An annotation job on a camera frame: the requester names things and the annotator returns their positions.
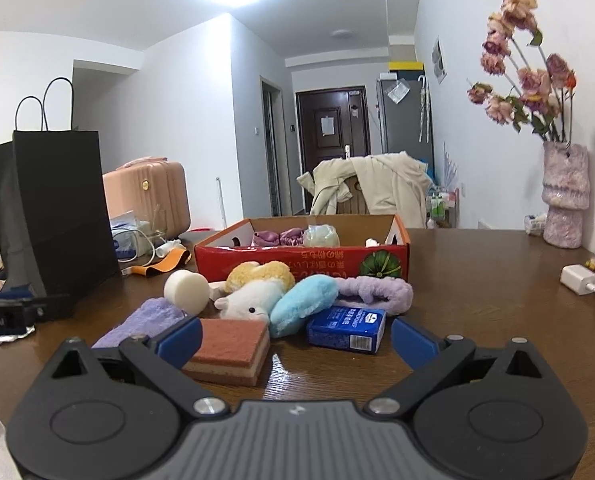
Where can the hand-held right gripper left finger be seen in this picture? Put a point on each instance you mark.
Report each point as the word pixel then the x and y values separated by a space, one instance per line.
pixel 180 342

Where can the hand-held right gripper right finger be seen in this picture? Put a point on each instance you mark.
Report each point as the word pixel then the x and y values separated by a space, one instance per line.
pixel 412 342

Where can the purple towel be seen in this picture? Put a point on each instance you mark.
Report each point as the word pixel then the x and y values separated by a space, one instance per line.
pixel 142 320

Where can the white foam cylinder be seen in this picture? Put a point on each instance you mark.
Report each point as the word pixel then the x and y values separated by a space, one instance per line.
pixel 185 290

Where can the brick red sponge block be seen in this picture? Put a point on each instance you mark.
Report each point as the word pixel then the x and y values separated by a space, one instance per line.
pixel 232 350

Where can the purple fuzzy headband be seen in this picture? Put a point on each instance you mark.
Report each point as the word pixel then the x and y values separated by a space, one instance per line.
pixel 377 290

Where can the blue small carton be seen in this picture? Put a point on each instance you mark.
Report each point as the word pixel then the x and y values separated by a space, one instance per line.
pixel 345 330

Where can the white and yellow plush toy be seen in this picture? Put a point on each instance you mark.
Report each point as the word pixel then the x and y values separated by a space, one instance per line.
pixel 252 295

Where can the light blue plush puff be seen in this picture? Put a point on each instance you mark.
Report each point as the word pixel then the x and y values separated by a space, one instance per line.
pixel 302 302

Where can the red cardboard box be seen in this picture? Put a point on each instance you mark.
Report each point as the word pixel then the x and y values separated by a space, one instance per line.
pixel 302 262

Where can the aluminium foil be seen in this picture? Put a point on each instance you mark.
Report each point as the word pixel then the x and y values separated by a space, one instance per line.
pixel 7 340

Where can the blue and white packet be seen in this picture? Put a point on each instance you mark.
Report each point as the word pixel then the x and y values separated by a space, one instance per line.
pixel 125 240

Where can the black paper bag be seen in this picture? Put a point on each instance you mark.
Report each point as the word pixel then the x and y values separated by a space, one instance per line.
pixel 52 210

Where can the shelf rack with bottles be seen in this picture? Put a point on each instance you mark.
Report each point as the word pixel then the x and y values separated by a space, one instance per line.
pixel 442 207

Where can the purple satin cloth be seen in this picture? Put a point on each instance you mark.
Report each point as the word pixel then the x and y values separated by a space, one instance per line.
pixel 277 237

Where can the wooden chair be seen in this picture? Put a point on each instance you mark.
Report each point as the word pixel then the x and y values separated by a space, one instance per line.
pixel 352 205

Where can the pink suitcase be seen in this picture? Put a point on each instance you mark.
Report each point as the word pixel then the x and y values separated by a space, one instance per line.
pixel 147 195

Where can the beige coat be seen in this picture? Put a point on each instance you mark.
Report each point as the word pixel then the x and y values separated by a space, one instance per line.
pixel 392 185

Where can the white pill bottle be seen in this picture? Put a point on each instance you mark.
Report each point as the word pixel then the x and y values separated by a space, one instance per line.
pixel 535 224

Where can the white power adapter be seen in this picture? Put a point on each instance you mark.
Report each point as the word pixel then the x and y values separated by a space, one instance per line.
pixel 580 280

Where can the small yellow object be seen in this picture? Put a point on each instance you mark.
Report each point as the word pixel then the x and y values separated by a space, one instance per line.
pixel 590 264

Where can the dark brown door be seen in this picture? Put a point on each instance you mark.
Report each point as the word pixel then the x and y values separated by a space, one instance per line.
pixel 330 155

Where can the pink textured vase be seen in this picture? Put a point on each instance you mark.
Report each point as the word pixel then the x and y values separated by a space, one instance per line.
pixel 567 195

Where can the grey refrigerator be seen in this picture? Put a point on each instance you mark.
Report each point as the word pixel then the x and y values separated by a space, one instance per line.
pixel 407 120

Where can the paper on door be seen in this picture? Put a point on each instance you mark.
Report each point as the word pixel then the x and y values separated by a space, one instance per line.
pixel 328 126

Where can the white umbrella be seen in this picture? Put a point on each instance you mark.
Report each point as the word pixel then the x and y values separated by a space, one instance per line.
pixel 424 110

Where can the clear plastic bag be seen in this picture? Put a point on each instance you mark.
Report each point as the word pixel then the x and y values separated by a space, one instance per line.
pixel 396 91

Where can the yellow box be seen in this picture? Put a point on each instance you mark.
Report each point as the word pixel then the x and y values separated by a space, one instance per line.
pixel 406 65

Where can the dried pink flowers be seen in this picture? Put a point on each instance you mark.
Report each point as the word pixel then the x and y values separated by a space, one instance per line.
pixel 527 80

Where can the small round ceiling lamp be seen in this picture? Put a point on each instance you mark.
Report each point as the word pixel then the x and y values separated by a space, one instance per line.
pixel 341 34

